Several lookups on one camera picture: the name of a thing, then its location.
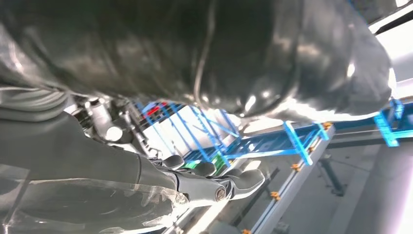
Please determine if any blue metal shelf rack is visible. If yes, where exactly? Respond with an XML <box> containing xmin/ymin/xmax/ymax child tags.
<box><xmin>135</xmin><ymin>98</ymin><xmax>413</xmax><ymax>167</ymax></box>

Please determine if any grey rail with orange clips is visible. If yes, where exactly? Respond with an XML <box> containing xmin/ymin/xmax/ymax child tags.
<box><xmin>161</xmin><ymin>124</ymin><xmax>336</xmax><ymax>234</ymax></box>

